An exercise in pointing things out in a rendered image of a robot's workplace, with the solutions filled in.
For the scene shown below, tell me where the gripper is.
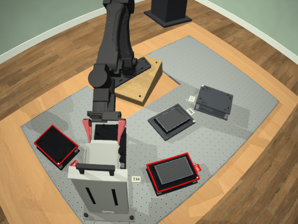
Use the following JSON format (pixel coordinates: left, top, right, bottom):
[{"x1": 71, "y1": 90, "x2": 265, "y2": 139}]
[{"x1": 82, "y1": 111, "x2": 126, "y2": 145}]

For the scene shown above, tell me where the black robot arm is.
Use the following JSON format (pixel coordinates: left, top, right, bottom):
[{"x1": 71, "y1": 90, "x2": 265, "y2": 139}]
[{"x1": 88, "y1": 0, "x2": 151, "y2": 111}]

